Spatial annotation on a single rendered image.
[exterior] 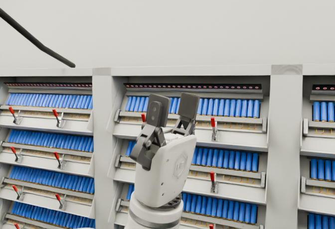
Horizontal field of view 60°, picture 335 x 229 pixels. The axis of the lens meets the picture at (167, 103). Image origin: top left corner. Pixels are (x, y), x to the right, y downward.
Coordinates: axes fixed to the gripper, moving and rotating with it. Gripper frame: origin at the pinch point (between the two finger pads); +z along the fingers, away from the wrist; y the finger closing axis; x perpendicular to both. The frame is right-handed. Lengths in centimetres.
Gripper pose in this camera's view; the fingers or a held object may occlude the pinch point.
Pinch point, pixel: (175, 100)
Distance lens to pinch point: 43.2
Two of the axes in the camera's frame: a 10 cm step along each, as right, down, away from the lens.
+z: 1.8, -9.7, -1.7
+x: -8.4, -2.4, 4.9
